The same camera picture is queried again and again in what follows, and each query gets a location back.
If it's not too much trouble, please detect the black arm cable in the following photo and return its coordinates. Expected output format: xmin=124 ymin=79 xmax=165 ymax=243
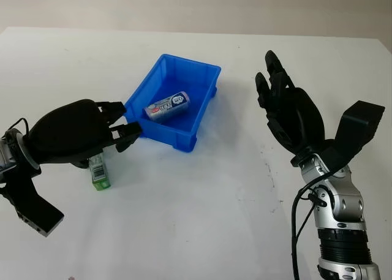
xmin=290 ymin=166 xmax=347 ymax=280
xmin=6 ymin=117 xmax=30 ymax=140

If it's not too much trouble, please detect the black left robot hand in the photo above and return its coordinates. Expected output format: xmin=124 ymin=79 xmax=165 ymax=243
xmin=23 ymin=99 xmax=143 ymax=170

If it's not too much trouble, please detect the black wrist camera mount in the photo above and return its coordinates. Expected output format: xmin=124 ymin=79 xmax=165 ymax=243
xmin=318 ymin=100 xmax=386 ymax=172
xmin=0 ymin=166 xmax=65 ymax=238

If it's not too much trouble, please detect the purple bag roll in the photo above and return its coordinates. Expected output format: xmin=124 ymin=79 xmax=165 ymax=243
xmin=143 ymin=90 xmax=190 ymax=121

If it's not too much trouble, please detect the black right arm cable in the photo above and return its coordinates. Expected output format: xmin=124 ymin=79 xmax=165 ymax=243
xmin=290 ymin=166 xmax=347 ymax=280

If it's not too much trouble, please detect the green toothpaste box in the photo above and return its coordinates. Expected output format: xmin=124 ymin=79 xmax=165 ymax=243
xmin=88 ymin=153 xmax=111 ymax=191

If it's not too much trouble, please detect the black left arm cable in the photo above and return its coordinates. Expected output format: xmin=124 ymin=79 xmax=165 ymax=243
xmin=6 ymin=117 xmax=30 ymax=140

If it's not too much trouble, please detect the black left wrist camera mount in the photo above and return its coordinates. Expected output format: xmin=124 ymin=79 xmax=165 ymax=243
xmin=0 ymin=166 xmax=65 ymax=238

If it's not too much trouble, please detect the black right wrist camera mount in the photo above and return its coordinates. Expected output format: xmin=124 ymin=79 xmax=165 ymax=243
xmin=318 ymin=100 xmax=386 ymax=172

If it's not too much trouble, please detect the blue plastic tray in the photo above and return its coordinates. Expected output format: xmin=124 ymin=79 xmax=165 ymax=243
xmin=124 ymin=53 xmax=222 ymax=154

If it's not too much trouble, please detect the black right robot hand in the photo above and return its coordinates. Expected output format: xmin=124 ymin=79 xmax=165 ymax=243
xmin=255 ymin=50 xmax=327 ymax=167

